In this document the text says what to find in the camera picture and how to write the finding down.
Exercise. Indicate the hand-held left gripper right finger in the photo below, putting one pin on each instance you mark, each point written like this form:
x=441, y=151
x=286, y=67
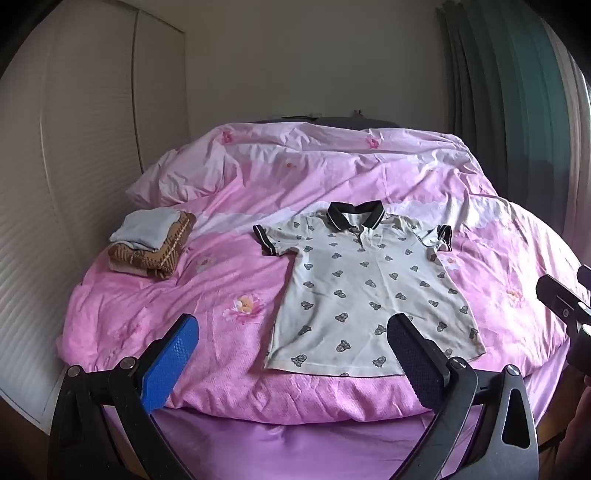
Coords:
x=411, y=357

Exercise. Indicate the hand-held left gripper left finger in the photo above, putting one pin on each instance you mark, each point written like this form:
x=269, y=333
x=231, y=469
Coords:
x=171, y=357

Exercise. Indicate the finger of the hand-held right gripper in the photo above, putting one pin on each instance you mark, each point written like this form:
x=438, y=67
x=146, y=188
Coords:
x=561, y=295

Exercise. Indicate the cream printed polo shirt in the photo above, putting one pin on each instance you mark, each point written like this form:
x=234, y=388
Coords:
x=364, y=286

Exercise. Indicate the person's right forearm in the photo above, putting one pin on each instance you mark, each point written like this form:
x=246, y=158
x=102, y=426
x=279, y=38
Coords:
x=577, y=424

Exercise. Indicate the pink floral duvet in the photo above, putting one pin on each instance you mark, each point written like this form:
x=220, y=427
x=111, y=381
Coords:
x=240, y=332

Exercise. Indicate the folded brown patterned garment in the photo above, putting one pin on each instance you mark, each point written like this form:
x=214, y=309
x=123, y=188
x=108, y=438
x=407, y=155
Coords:
x=173, y=249

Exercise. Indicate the folded light blue cloth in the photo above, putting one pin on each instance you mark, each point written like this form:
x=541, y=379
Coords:
x=143, y=228

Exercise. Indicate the purple bed sheet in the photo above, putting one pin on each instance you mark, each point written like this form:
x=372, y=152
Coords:
x=277, y=445

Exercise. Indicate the pink pillow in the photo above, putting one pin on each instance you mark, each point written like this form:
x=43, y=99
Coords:
x=184, y=175

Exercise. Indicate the green curtain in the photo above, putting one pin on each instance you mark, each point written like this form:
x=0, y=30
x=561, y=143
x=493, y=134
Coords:
x=498, y=92

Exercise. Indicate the white louvered wardrobe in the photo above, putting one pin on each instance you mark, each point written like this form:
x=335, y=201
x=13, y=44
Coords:
x=83, y=161

